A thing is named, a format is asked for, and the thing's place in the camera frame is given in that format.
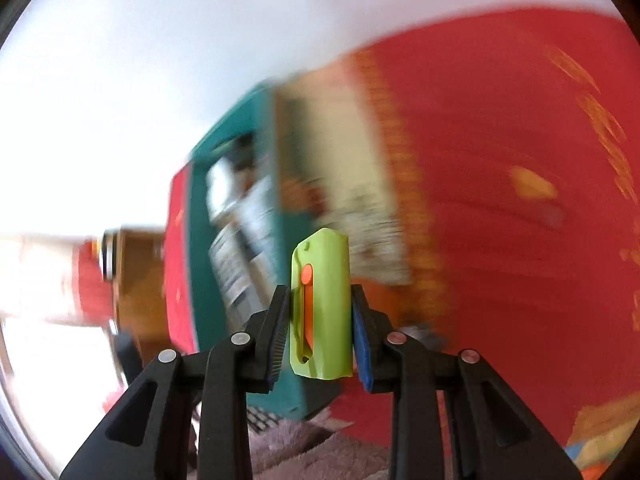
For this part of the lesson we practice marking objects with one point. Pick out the pink fluffy blanket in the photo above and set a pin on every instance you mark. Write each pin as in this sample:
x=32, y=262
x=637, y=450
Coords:
x=317, y=448

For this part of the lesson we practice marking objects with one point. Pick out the teal cardboard box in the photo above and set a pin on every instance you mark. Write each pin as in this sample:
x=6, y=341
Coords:
x=250, y=199

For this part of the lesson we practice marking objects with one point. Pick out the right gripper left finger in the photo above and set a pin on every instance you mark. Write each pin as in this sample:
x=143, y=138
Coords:
x=146, y=434

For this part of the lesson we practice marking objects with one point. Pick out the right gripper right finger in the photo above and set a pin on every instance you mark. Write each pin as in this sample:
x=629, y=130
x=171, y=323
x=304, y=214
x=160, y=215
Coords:
x=454, y=416

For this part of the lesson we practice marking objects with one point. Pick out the white remote control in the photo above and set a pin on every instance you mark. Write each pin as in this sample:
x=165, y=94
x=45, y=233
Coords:
x=232, y=274

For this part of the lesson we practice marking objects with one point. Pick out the wooden shelf cabinet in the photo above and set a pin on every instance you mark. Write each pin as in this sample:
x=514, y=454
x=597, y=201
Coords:
x=132, y=260

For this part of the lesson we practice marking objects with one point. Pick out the red patterned bedspread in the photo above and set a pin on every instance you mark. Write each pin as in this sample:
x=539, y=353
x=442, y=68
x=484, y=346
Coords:
x=485, y=170

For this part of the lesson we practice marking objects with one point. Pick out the lime green utility knife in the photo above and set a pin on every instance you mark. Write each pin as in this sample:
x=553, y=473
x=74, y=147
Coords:
x=321, y=311

